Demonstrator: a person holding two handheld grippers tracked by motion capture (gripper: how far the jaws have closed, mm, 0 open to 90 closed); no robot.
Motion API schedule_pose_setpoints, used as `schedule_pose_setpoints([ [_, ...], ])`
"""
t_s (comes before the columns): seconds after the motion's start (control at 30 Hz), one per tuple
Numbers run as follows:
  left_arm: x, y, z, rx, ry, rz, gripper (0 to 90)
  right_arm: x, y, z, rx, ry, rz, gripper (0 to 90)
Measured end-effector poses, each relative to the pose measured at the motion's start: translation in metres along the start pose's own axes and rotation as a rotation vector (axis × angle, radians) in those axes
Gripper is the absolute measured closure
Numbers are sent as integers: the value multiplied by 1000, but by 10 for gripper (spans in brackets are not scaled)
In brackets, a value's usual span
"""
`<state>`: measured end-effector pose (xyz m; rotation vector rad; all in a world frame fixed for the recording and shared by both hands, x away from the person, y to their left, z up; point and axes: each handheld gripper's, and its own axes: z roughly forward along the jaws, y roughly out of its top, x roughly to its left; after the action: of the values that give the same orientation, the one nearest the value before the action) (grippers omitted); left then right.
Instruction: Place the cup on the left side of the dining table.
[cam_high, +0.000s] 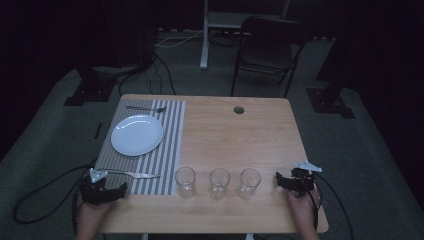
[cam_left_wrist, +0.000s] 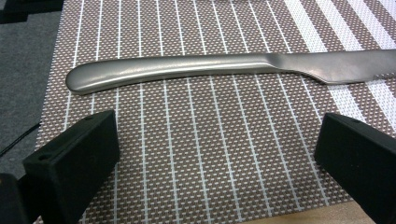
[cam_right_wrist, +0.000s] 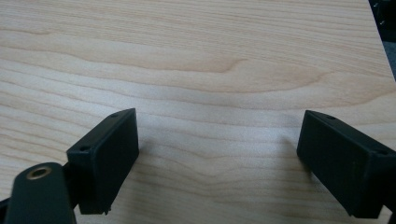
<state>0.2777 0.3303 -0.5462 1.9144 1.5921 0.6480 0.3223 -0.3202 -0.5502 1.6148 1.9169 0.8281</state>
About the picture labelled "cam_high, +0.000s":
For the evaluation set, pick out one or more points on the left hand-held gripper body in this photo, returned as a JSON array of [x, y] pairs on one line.
[[95, 195]]

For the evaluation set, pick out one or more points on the silver table knife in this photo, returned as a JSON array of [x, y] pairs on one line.
[[133, 174]]

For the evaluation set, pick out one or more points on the person's right hand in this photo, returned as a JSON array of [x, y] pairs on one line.
[[303, 210]]

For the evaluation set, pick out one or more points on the clear drinking glass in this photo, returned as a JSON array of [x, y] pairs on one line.
[[219, 183], [185, 181], [248, 183]]

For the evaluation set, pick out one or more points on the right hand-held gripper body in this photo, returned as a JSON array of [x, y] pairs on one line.
[[301, 180]]

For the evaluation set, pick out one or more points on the black folding chair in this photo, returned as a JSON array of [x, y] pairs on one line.
[[270, 53]]

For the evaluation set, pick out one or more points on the grey striped placemat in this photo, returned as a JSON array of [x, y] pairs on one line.
[[170, 140]]

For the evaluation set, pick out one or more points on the black stand with base plate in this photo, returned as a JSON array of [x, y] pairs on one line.
[[330, 100], [91, 86]]

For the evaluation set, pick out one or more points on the silver fork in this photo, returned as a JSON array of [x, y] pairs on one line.
[[146, 108]]

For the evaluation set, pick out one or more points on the white metal desk frame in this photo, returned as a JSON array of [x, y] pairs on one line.
[[205, 36]]

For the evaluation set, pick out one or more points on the small black floor object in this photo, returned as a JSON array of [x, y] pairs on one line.
[[97, 130]]

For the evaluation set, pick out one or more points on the white round plate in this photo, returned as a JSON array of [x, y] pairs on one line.
[[137, 135]]

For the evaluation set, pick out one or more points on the person's left hand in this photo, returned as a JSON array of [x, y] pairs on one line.
[[91, 213]]

